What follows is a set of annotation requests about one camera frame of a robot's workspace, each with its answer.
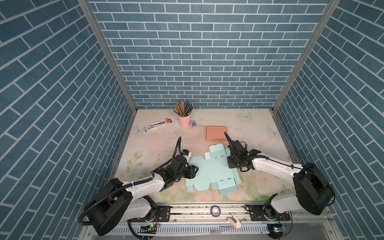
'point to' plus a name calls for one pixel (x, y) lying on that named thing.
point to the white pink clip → (234, 221)
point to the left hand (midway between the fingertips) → (195, 169)
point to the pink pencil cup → (184, 122)
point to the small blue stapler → (193, 123)
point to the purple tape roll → (219, 211)
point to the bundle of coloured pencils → (183, 109)
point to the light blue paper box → (214, 169)
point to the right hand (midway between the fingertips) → (229, 160)
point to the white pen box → (157, 124)
